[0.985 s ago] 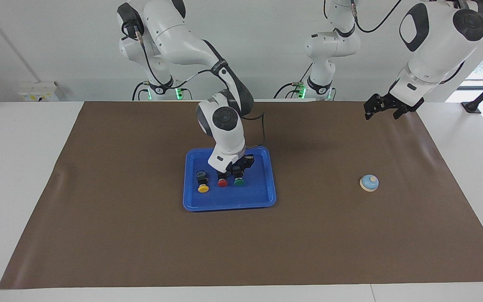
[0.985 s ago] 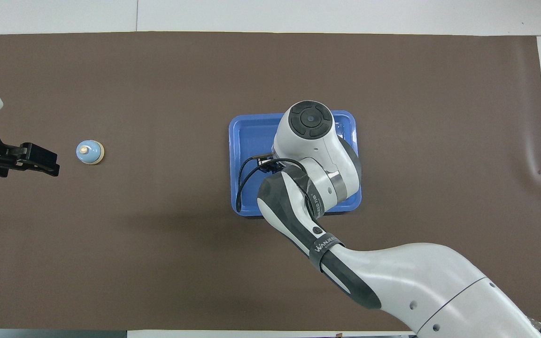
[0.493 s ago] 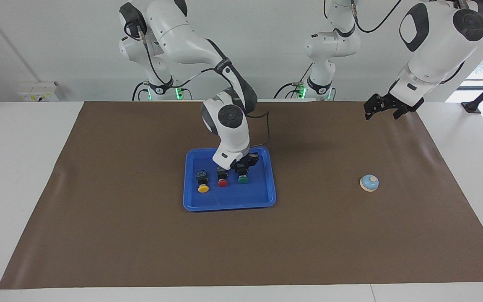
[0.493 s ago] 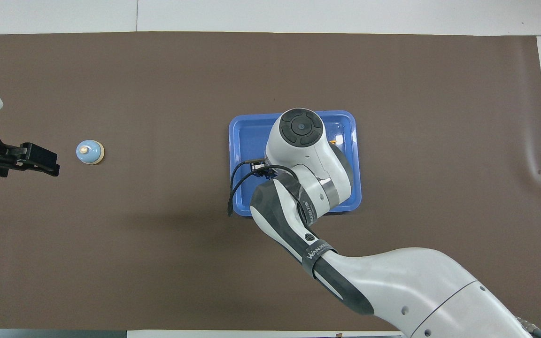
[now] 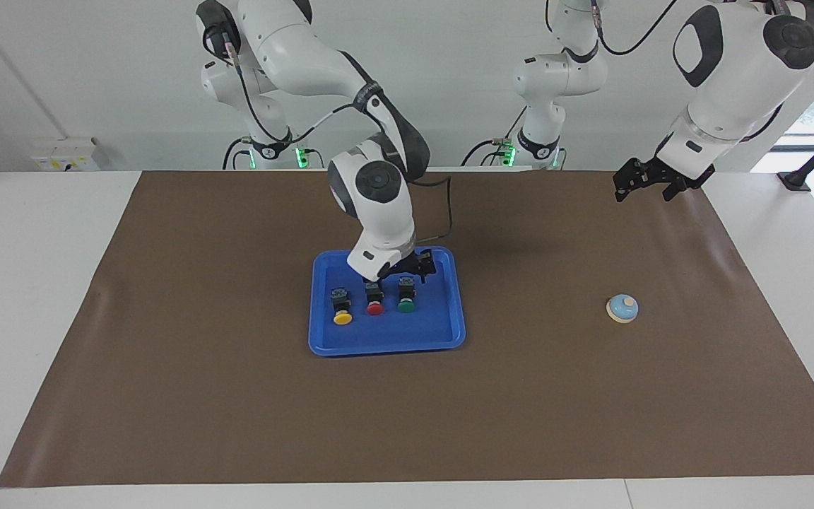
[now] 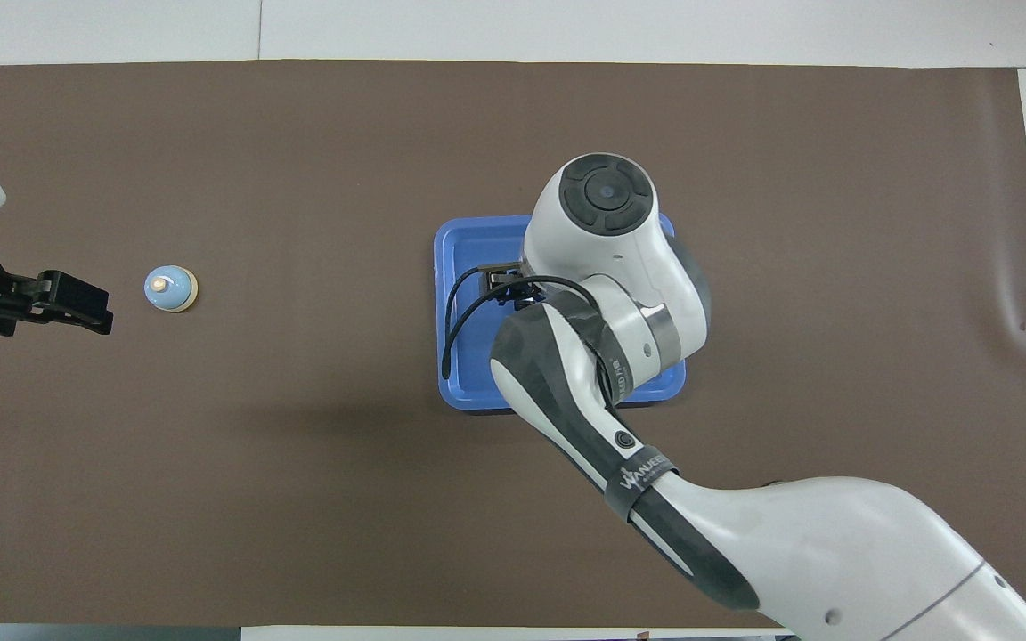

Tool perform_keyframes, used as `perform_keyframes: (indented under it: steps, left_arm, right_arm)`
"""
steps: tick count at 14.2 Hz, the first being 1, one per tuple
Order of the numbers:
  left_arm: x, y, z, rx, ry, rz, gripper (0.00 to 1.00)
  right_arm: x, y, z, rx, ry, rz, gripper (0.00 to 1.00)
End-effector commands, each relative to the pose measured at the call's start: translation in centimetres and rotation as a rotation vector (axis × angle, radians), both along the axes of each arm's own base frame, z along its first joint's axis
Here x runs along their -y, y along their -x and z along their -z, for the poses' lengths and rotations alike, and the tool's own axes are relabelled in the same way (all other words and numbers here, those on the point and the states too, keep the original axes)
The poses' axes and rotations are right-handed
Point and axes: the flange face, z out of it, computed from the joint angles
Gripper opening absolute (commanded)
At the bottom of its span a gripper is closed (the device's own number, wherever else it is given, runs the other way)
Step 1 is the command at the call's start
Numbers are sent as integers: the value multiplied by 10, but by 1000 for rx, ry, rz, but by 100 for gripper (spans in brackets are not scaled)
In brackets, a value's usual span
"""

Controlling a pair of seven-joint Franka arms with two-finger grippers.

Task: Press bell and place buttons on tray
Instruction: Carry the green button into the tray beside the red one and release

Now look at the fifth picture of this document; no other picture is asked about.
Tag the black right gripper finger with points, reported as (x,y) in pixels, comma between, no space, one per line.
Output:
(427,267)
(385,273)

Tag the white wall socket box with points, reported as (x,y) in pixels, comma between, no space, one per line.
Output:
(64,155)

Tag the blue plastic tray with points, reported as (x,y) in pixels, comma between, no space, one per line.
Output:
(386,336)

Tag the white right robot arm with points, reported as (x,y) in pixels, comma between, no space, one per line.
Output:
(379,212)

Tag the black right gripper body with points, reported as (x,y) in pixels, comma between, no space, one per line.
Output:
(403,265)

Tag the red push button switch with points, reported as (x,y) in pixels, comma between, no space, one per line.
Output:
(374,300)

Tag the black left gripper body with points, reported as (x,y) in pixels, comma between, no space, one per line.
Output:
(668,171)

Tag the light blue service bell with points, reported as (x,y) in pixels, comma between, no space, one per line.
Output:
(622,309)

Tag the yellow push button switch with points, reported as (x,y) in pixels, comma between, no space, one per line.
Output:
(341,307)

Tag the brown table mat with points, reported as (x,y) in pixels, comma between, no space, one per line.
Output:
(237,396)

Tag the green push button switch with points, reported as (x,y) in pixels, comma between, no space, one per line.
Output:
(407,300)

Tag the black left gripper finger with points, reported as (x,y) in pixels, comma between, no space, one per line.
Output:
(629,178)
(675,191)

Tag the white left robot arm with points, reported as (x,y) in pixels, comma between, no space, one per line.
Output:
(732,85)

